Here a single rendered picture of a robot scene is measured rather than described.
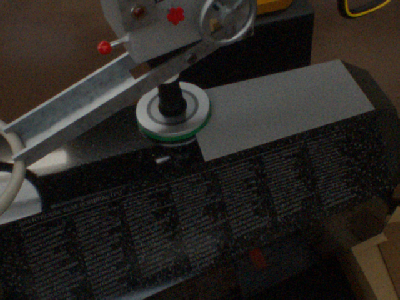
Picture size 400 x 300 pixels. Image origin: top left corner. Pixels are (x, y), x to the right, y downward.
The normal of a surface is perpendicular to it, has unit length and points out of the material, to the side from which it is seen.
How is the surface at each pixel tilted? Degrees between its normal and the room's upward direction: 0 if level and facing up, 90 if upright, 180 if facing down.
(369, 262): 0
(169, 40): 90
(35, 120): 90
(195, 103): 0
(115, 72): 90
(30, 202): 0
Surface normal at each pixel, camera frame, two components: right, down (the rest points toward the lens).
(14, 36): -0.11, -0.65
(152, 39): 0.44, 0.65
